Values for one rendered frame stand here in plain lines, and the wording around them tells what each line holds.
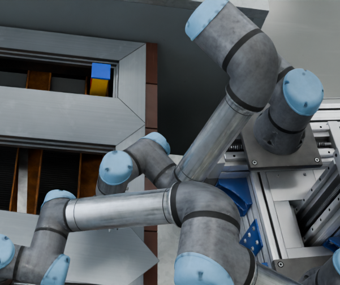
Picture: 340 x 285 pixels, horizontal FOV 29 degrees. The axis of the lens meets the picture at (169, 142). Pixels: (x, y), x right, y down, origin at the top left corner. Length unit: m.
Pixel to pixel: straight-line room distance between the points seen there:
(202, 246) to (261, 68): 0.39
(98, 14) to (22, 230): 0.78
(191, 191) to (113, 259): 0.58
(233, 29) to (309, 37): 2.39
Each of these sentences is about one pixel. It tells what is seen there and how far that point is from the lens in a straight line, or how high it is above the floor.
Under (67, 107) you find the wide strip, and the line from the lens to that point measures 2.08.
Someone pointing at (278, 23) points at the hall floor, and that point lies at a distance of 3.76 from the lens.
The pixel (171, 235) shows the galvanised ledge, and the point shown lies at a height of 0.68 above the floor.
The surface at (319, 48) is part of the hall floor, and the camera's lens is 3.73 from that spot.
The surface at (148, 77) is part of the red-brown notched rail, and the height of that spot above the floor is 0.83.
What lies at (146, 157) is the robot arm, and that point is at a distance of 1.61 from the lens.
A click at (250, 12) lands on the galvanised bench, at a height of 1.03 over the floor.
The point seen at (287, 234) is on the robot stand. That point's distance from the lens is 1.89.
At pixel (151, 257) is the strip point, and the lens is 1.86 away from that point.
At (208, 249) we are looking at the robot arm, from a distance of 1.23.
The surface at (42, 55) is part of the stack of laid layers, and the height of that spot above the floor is 0.84.
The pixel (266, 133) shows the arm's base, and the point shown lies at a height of 1.09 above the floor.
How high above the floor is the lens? 2.55
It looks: 56 degrees down
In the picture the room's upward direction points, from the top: 19 degrees clockwise
